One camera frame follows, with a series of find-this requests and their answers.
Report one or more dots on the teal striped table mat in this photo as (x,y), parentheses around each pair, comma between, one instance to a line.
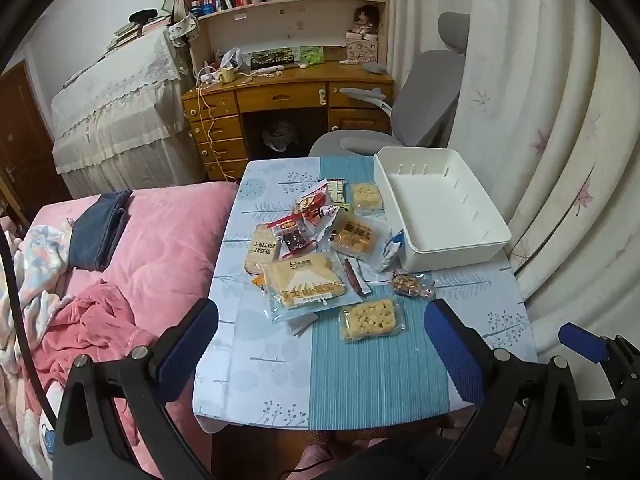
(375,385)

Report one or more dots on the brown-haired doll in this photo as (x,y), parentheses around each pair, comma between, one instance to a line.
(364,20)

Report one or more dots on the blue snowflake snack packet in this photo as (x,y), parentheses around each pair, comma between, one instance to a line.
(394,250)

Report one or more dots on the coral pink garment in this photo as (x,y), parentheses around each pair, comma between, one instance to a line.
(95,325)

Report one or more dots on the dark printed box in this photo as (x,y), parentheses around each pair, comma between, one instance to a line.
(274,59)

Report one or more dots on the silver and red snack packet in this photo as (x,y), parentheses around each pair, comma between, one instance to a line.
(315,205)

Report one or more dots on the floral cream curtain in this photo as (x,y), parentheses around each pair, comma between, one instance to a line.
(540,110)

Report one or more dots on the brown stick sachet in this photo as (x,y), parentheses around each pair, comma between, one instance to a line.
(356,276)

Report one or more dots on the white lace cover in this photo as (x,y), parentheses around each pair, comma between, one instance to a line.
(115,110)

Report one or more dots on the printed cardboard box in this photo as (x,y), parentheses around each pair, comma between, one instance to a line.
(361,51)

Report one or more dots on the bag under desk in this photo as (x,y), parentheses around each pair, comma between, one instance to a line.
(280,135)

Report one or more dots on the wooden desk with drawers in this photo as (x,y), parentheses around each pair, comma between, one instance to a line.
(280,95)

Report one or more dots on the clear mixed nut packet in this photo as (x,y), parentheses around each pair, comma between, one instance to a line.
(411,285)

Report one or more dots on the green pack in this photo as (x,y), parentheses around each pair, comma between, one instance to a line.
(312,55)

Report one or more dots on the wooden bookshelf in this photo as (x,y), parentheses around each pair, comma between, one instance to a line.
(285,15)

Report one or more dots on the light blue bread packet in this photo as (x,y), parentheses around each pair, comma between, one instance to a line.
(310,280)

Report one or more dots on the brown wooden door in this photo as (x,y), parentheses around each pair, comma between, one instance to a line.
(25,150)

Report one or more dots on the white power strip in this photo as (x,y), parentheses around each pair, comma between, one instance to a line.
(209,77)

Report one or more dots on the orange and white sachet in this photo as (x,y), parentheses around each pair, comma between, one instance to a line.
(257,282)

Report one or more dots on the pink blanket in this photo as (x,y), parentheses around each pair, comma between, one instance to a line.
(165,240)

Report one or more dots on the navy cloth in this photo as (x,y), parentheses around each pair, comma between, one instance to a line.
(95,235)

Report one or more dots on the white cracker packet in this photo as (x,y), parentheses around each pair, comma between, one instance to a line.
(260,250)

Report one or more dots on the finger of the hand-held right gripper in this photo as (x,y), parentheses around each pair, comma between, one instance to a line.
(582,342)

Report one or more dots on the puffed rice cake packet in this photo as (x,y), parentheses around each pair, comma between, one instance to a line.
(372,320)
(366,196)

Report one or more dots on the orange biscuit packet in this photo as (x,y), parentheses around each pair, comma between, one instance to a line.
(357,237)

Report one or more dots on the stack of books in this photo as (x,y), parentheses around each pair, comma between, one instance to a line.
(135,30)

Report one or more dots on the white plastic bin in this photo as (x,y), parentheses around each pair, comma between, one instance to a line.
(450,245)

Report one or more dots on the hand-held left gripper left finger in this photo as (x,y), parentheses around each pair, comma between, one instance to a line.
(187,350)

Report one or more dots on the patterned fabric bag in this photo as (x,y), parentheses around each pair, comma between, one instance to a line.
(182,30)

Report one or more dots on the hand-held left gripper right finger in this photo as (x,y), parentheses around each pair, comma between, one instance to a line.
(455,355)

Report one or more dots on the white plastic bag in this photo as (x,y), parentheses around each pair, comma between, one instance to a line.
(232,57)

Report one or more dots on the floral white blanket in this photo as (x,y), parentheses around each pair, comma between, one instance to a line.
(35,260)

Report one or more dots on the clear red date packet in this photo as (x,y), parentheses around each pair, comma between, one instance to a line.
(295,235)

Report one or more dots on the grey office chair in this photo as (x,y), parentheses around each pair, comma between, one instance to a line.
(425,95)

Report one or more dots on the grey pouch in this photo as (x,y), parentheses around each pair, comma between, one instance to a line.
(374,67)

